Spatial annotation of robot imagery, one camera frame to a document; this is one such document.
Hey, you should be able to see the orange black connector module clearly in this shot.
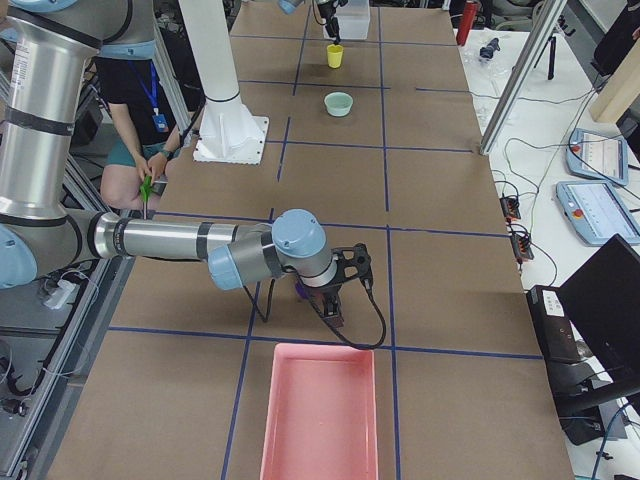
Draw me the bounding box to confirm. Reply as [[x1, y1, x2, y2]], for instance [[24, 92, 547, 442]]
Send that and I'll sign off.
[[500, 196, 521, 223]]

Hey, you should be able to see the black computer monitor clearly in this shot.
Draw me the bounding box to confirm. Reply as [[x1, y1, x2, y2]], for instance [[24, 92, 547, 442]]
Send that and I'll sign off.
[[558, 234, 639, 395]]

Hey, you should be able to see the teach pendant tablet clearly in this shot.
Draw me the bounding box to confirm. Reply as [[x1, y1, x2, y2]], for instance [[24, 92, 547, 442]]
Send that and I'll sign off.
[[566, 128, 629, 186], [555, 180, 639, 246]]

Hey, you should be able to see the red cylinder bottle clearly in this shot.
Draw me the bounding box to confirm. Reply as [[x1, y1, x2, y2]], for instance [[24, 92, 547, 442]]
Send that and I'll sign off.
[[456, 0, 478, 46]]

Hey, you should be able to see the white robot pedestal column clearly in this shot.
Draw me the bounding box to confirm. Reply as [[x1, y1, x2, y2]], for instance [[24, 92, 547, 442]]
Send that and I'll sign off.
[[179, 0, 269, 165]]

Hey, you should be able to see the aluminium frame post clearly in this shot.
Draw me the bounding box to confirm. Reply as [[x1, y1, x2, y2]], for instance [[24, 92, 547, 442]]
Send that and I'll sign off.
[[479, 0, 567, 155]]

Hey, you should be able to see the pink plastic bin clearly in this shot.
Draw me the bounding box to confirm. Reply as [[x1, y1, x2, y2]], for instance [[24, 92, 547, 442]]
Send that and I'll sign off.
[[260, 343, 379, 479]]

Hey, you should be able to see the crumpled clear plastic wrap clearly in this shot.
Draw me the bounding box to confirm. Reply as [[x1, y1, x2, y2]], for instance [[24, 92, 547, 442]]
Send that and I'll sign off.
[[459, 30, 513, 132]]

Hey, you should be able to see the purple cloth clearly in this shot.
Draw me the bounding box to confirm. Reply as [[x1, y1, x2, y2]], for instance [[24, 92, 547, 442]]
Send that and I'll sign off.
[[295, 282, 308, 300]]

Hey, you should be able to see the near teach pendant tablet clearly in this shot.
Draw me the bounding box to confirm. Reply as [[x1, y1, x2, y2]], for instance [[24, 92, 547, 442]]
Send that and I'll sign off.
[[555, 180, 639, 246]]

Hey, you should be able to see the seated person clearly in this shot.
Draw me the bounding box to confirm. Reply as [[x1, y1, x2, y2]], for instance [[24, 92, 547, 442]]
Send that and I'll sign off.
[[96, 57, 180, 210]]

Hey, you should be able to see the yellow plastic cup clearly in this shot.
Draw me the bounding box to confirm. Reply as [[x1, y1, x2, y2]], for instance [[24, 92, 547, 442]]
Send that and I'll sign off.
[[326, 44, 344, 69]]

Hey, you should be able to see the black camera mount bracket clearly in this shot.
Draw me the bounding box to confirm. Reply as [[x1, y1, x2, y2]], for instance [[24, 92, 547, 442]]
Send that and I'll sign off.
[[331, 243, 374, 292]]

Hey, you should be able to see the mint green bowl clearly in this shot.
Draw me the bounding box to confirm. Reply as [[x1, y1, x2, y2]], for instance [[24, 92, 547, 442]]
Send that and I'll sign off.
[[324, 91, 354, 118]]

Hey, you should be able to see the far teach pendant tablet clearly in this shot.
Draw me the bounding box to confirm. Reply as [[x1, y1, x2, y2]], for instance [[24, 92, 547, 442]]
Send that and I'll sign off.
[[566, 128, 629, 186]]

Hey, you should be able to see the translucent white plastic box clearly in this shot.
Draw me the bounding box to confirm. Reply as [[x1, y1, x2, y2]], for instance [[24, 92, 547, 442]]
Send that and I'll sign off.
[[337, 0, 370, 40]]

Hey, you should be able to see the black desktop box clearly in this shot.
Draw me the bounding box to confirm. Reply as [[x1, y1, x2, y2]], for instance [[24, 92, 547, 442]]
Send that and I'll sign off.
[[526, 285, 593, 364]]

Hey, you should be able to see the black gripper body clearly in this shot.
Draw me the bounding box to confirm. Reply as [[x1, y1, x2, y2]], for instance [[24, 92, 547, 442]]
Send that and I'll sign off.
[[302, 278, 349, 313], [317, 0, 346, 23]]

